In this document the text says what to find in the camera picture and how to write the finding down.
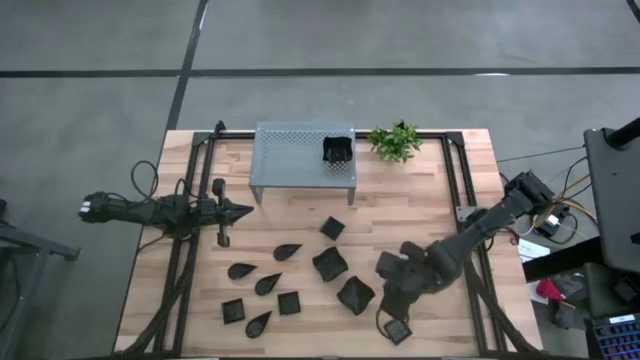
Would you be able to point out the red object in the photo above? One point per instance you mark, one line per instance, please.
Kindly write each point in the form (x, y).
(547, 290)

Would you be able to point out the dark grey bag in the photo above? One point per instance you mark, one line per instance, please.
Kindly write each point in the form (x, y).
(570, 287)

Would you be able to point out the black chair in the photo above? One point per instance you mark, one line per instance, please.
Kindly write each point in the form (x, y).
(605, 290)

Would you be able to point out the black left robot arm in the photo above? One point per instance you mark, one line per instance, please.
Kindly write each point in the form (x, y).
(125, 210)

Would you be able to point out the black blue power adapter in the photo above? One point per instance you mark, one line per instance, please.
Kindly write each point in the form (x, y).
(550, 224)

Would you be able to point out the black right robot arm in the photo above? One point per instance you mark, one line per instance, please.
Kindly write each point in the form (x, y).
(480, 230)

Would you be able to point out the small green plant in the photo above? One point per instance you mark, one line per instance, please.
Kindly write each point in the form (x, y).
(395, 142)

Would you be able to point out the black pole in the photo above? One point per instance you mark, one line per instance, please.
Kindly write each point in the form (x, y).
(625, 135)

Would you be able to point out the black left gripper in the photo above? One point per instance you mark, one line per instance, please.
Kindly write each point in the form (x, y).
(220, 212)

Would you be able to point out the black beam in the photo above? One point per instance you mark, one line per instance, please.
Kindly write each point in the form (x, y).
(560, 260)

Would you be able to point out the black teardrop plate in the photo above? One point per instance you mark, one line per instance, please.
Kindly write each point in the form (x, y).
(239, 271)
(285, 252)
(265, 286)
(256, 327)

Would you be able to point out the backlit keyboard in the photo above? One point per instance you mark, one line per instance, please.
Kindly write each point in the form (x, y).
(617, 340)

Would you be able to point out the grey perforated metal shelf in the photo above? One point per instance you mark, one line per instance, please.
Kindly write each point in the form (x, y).
(285, 165)

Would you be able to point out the grey metal stand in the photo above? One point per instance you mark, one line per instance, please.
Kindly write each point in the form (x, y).
(30, 242)

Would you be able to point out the black aluminium table frame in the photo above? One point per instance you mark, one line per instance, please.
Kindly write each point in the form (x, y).
(448, 165)

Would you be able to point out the white paper sheet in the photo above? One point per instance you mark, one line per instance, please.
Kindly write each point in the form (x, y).
(532, 249)

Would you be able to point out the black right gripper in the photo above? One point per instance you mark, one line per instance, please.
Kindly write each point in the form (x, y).
(400, 280)

